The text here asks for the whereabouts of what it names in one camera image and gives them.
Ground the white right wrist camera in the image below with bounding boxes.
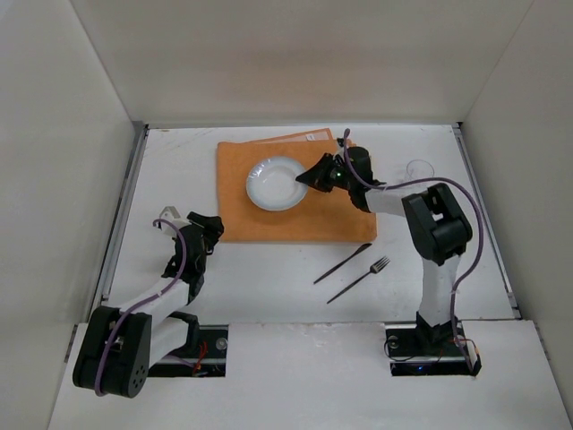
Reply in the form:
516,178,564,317
335,137,352,159

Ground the aluminium table rail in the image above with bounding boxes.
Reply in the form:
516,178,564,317
85,121,149,319
452,122,523,320

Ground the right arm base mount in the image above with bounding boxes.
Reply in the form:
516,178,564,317
383,323,483,377

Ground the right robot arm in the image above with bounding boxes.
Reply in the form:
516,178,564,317
296,146,475,345

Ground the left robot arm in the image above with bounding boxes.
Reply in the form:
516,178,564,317
73,206,228,398

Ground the black knife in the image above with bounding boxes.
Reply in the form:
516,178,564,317
312,243,372,285

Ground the left aluminium table rail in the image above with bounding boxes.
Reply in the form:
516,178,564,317
85,121,149,319

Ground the white paper plate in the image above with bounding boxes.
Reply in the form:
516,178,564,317
245,156,308,211

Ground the black fork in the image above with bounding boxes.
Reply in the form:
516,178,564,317
327,256,390,305

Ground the right aluminium table rail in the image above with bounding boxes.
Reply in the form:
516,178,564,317
452,122,523,320

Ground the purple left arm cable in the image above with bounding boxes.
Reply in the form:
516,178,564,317
93,219,190,398

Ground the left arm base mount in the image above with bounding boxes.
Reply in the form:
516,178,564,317
149,325,229,378

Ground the clear plastic cup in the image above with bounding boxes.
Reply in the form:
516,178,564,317
405,159,435,181

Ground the orange cloth placemat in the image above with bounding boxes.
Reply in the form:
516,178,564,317
216,128,378,243

